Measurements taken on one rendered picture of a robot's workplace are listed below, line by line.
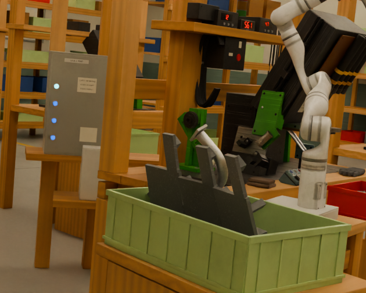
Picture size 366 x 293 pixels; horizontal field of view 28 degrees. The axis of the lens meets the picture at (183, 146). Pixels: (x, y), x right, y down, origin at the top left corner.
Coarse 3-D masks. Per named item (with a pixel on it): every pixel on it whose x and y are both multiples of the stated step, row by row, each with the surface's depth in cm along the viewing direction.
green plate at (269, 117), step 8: (264, 96) 332; (272, 96) 330; (280, 96) 327; (264, 104) 331; (272, 104) 329; (280, 104) 326; (264, 112) 330; (272, 112) 328; (280, 112) 329; (256, 120) 332; (264, 120) 329; (272, 120) 327; (280, 120) 330; (256, 128) 331; (264, 128) 328; (280, 128) 331
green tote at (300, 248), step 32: (128, 192) 229; (128, 224) 216; (160, 224) 205; (192, 224) 194; (256, 224) 232; (288, 224) 222; (320, 224) 212; (160, 256) 205; (192, 256) 195; (224, 256) 185; (256, 256) 182; (288, 256) 190; (320, 256) 198; (224, 288) 185; (256, 288) 183; (288, 288) 191
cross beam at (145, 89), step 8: (136, 80) 319; (144, 80) 323; (152, 80) 327; (160, 80) 331; (136, 88) 320; (144, 88) 324; (152, 88) 328; (160, 88) 332; (208, 88) 360; (224, 88) 370; (232, 88) 375; (240, 88) 381; (248, 88) 386; (256, 88) 392; (136, 96) 320; (144, 96) 324; (152, 96) 329; (160, 96) 333; (208, 96) 360; (224, 96) 371
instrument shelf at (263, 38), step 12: (156, 24) 325; (168, 24) 320; (180, 24) 316; (192, 24) 312; (204, 24) 317; (228, 36) 332; (240, 36) 338; (252, 36) 346; (264, 36) 354; (276, 36) 362
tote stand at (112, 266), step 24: (96, 264) 226; (120, 264) 216; (144, 264) 208; (96, 288) 226; (120, 288) 216; (144, 288) 208; (168, 288) 200; (192, 288) 192; (336, 288) 201; (360, 288) 204
